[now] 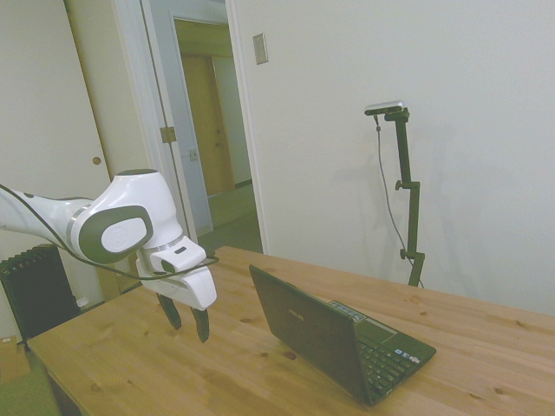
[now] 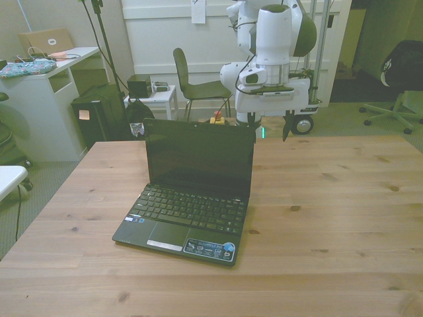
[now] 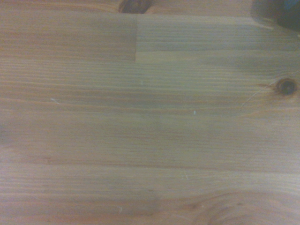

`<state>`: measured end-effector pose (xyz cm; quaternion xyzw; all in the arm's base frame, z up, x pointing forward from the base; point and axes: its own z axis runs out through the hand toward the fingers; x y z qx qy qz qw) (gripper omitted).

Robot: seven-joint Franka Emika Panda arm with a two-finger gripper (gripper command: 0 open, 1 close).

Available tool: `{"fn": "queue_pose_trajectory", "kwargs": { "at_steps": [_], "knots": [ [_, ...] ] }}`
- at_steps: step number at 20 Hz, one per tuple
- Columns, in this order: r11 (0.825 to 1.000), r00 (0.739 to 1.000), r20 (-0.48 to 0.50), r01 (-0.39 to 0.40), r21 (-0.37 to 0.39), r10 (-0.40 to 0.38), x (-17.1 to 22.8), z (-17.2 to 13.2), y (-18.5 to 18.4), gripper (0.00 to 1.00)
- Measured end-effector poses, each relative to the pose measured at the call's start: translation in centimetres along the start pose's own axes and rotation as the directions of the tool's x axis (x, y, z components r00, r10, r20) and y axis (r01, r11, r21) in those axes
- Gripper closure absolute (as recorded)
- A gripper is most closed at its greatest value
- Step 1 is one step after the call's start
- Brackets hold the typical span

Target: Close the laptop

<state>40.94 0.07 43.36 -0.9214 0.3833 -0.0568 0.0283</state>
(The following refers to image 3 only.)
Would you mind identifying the black laptop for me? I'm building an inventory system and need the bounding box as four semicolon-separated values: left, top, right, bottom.
250;0;300;38

